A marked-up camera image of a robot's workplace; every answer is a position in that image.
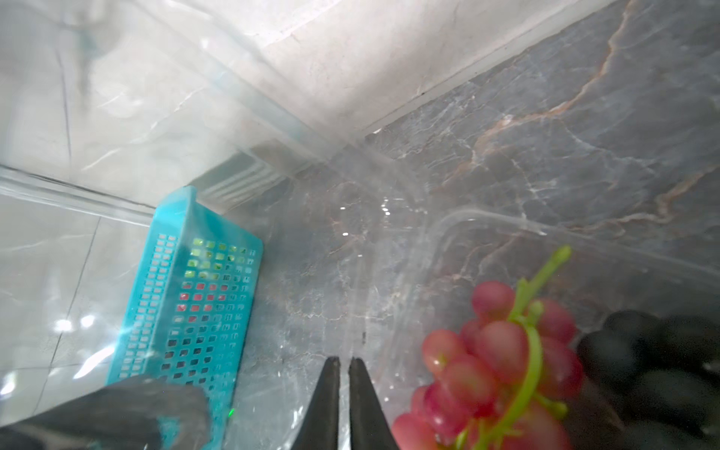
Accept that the dark purple grape bunch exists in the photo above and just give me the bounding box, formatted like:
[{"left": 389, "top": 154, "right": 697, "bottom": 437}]
[{"left": 565, "top": 309, "right": 719, "bottom": 449}]

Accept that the red grape bunch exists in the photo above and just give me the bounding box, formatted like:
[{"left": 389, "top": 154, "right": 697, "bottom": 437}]
[{"left": 391, "top": 246, "right": 584, "bottom": 449}]

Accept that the teal plastic basket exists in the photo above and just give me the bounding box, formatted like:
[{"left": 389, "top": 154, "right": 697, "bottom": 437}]
[{"left": 107, "top": 187, "right": 264, "bottom": 449}]

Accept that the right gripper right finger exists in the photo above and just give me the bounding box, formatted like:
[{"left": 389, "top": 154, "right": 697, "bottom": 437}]
[{"left": 349, "top": 357, "right": 399, "bottom": 450}]

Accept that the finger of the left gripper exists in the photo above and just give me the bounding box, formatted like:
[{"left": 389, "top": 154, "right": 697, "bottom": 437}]
[{"left": 1, "top": 376, "right": 213, "bottom": 449}]

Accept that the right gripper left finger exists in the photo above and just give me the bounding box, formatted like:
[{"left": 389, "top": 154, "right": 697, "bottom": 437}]
[{"left": 291, "top": 356, "right": 341, "bottom": 450}]

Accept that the clear plastic clamshell container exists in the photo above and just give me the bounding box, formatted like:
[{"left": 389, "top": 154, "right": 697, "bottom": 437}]
[{"left": 1, "top": 1, "right": 719, "bottom": 449}]

